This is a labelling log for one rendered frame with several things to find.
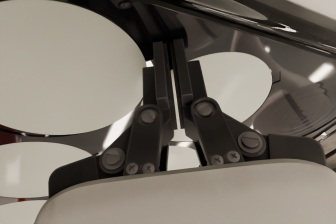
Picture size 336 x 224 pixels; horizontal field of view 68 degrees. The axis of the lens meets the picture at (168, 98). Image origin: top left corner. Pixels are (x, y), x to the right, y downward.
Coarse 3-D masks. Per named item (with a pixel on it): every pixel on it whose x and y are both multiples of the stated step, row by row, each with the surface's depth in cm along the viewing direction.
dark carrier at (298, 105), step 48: (0, 0) 10; (96, 0) 11; (144, 0) 11; (144, 48) 13; (192, 48) 14; (240, 48) 15; (288, 48) 16; (288, 96) 20; (0, 144) 17; (96, 144) 19; (192, 144) 23
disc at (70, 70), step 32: (32, 0) 10; (0, 32) 11; (32, 32) 11; (64, 32) 11; (96, 32) 12; (0, 64) 12; (32, 64) 12; (64, 64) 13; (96, 64) 13; (128, 64) 14; (0, 96) 14; (32, 96) 14; (64, 96) 15; (96, 96) 15; (128, 96) 16; (32, 128) 16; (64, 128) 17; (96, 128) 18
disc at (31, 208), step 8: (32, 200) 25; (40, 200) 25; (0, 208) 24; (8, 208) 25; (16, 208) 25; (24, 208) 26; (32, 208) 26; (0, 216) 26; (8, 216) 26; (16, 216) 27; (24, 216) 27; (32, 216) 28
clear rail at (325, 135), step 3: (333, 126) 27; (330, 129) 27; (333, 129) 27; (324, 132) 28; (327, 132) 28; (330, 132) 27; (333, 132) 27; (321, 135) 28; (324, 135) 28; (327, 135) 28; (330, 135) 28; (315, 138) 29; (318, 138) 28; (321, 138) 28; (324, 138) 28; (318, 141) 29; (321, 141) 29
